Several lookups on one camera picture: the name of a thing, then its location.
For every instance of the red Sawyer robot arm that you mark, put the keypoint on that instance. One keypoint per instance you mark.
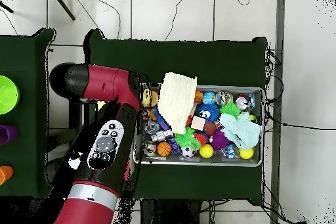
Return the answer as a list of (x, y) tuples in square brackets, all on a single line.
[(105, 83)]

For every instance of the lime green bowl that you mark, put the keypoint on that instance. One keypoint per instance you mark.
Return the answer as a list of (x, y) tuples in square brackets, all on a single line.
[(8, 95)]

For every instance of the grey rounded stand base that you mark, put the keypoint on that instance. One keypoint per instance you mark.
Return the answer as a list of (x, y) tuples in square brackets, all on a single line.
[(52, 167)]

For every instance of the black upright panel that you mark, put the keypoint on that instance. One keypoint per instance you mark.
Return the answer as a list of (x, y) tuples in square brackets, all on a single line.
[(74, 121)]

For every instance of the cream waffle cloth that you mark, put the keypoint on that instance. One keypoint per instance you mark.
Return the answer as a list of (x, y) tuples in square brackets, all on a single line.
[(176, 100)]

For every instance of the yellow ball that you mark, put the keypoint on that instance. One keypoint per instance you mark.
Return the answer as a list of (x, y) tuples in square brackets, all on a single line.
[(206, 151)]

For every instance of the orange cup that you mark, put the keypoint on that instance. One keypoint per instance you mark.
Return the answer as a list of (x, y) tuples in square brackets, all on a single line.
[(5, 175)]

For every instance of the shallow mesh bin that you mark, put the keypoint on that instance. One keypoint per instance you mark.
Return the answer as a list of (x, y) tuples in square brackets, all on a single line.
[(183, 161)]

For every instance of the blue spiky ball with eyes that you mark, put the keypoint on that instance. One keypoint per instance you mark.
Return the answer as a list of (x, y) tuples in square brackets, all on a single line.
[(212, 108)]

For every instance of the black tripod leg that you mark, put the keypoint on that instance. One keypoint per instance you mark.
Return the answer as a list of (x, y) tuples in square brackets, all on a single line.
[(6, 7), (63, 4)]

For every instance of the mint waffle cloth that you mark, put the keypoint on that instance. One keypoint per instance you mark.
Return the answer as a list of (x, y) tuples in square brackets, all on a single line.
[(241, 129)]

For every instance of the yellow plush duck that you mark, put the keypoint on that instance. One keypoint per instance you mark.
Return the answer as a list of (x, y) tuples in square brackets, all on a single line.
[(151, 98)]

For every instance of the dark green side table cloth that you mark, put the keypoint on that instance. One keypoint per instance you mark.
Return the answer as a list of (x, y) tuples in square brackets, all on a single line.
[(23, 50)]

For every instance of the globe print ball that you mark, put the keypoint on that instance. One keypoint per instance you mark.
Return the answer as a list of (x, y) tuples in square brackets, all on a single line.
[(208, 98)]

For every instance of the small soccer ball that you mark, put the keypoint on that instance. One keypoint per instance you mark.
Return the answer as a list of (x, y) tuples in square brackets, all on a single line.
[(188, 152)]

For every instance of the purple cup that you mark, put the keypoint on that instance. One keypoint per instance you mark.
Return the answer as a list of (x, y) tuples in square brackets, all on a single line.
[(8, 134)]

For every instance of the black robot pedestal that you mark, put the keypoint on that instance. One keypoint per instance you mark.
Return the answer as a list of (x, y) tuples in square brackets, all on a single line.
[(170, 213)]

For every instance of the green spiky ball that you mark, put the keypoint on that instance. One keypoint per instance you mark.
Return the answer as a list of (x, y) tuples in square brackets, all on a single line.
[(230, 108), (186, 140)]

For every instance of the orange basketball toy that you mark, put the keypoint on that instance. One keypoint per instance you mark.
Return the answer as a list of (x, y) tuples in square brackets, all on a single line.
[(164, 149)]

